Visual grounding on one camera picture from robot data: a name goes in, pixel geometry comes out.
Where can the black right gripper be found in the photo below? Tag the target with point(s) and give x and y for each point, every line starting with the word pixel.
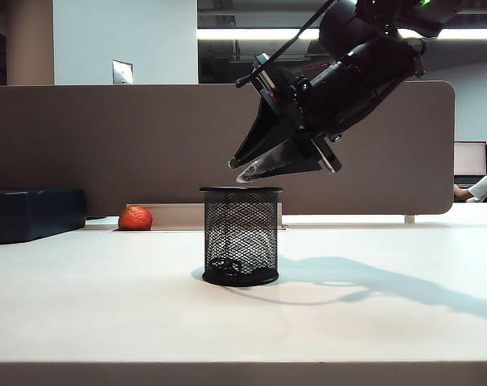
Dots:
pixel 347 92

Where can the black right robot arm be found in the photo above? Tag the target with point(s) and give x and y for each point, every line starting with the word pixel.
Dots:
pixel 339 24

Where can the orange fruit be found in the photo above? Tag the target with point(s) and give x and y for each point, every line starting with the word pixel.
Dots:
pixel 135 218

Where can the brown desk divider panel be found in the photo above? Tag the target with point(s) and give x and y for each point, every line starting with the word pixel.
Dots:
pixel 106 140

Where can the computer monitor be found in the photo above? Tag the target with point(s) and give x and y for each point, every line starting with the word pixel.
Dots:
pixel 468 158

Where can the person's foot in white sock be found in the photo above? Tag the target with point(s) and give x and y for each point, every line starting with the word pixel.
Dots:
pixel 482 187

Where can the dark blue box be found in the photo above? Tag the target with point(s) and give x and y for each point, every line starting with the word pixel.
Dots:
pixel 30 217

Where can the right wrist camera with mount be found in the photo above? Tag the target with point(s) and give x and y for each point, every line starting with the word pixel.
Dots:
pixel 263 74

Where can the white divider support bracket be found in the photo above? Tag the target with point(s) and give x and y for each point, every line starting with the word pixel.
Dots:
pixel 409 219

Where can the silver wall plate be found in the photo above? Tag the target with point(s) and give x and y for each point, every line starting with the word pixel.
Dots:
pixel 121 72

